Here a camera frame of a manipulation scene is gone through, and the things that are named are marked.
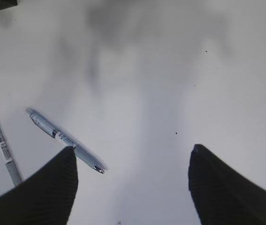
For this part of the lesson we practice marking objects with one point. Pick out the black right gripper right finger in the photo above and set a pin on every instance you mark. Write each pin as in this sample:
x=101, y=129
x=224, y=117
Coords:
x=221, y=195

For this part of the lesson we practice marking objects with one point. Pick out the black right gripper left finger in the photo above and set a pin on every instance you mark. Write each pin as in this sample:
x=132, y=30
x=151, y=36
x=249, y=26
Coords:
x=45, y=198

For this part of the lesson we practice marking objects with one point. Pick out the grey pen in middle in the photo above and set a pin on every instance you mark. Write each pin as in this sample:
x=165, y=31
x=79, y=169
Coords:
x=9, y=161

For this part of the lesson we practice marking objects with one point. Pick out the grey pen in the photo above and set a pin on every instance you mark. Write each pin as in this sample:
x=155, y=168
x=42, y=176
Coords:
x=80, y=151
x=9, y=161

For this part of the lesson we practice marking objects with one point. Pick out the grey pen on right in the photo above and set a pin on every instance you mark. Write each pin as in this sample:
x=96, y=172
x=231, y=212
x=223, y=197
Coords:
x=80, y=151

